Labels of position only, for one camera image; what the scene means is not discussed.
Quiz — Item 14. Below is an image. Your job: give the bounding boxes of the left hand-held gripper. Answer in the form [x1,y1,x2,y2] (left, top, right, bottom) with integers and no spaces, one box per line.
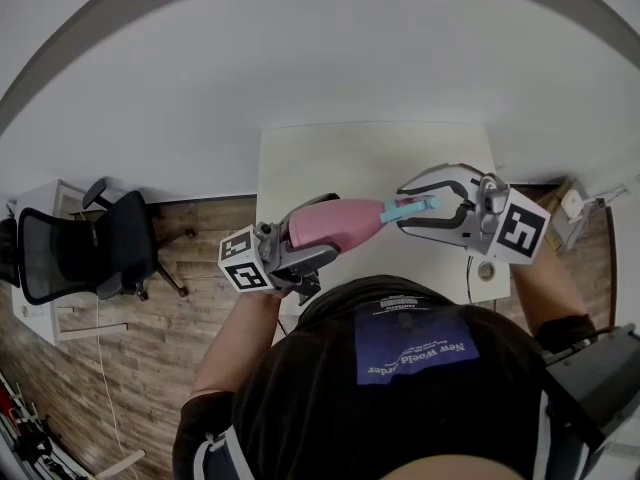
[218,192,342,307]

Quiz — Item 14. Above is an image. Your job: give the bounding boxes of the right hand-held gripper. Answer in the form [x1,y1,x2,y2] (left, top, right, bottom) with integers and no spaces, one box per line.
[396,162,552,266]

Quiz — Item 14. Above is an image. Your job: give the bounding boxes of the pink spray bottle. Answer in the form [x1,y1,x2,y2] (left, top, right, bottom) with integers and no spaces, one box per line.
[289,197,389,252]

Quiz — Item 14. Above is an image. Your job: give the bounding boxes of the person's left forearm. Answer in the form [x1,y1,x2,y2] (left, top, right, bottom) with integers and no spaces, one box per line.
[189,287,286,394]

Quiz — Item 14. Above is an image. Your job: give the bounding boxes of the person's right forearm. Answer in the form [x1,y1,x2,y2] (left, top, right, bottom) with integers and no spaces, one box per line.
[509,255,589,334]

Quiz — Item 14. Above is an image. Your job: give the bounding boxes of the white table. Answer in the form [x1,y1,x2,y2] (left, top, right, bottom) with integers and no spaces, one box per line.
[257,121,512,339]

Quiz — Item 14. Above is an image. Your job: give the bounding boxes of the grey device box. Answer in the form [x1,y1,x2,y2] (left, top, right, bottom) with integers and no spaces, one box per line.
[552,190,601,252]

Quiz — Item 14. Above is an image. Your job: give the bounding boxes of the small white device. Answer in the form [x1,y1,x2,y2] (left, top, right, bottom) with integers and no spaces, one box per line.
[562,190,586,219]

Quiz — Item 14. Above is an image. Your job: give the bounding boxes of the person's black t-shirt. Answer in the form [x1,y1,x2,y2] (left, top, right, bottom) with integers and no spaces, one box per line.
[172,273,599,480]

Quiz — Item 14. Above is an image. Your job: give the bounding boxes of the black office chair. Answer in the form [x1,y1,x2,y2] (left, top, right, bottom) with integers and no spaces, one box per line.
[0,177,196,305]

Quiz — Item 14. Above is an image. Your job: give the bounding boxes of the black worn equipment box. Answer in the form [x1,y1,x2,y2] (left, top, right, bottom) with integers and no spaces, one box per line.
[542,323,640,454]

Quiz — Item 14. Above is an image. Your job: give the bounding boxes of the white desk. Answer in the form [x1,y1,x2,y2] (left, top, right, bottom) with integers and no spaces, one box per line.
[9,178,131,344]

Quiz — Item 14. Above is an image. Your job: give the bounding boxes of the cluttered equipment rack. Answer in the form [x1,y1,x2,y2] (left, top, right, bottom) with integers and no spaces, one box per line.
[0,372,76,480]

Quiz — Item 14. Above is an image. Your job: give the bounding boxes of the white wall socket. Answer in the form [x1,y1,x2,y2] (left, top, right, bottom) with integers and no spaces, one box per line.
[594,182,631,207]

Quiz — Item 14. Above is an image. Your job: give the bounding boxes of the pale floor cable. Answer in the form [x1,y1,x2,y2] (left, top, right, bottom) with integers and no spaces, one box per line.
[94,297,126,462]

